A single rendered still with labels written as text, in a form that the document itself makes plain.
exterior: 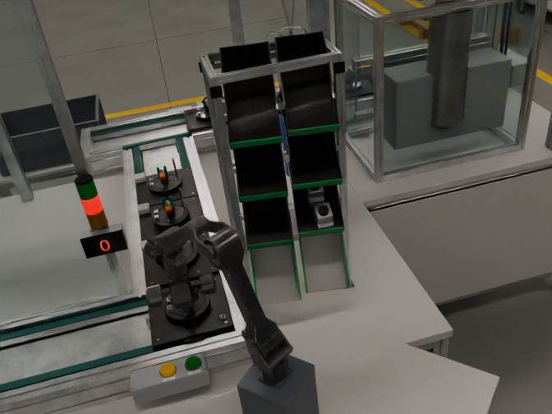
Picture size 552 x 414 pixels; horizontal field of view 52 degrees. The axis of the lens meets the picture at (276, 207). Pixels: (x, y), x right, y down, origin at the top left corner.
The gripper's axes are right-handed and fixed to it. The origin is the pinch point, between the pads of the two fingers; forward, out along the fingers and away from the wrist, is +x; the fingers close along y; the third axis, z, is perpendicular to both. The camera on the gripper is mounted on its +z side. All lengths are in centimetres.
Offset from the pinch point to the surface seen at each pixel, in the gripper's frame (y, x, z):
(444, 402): 61, 23, 37
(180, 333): -3.4, 11.9, -1.3
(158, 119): 2, 14, -157
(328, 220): 43.5, -14.7, -3.0
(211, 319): 6.1, 11.9, -3.4
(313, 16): 77, -36, -118
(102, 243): -19.6, -12.0, -20.1
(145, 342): -14.4, 17.4, -6.4
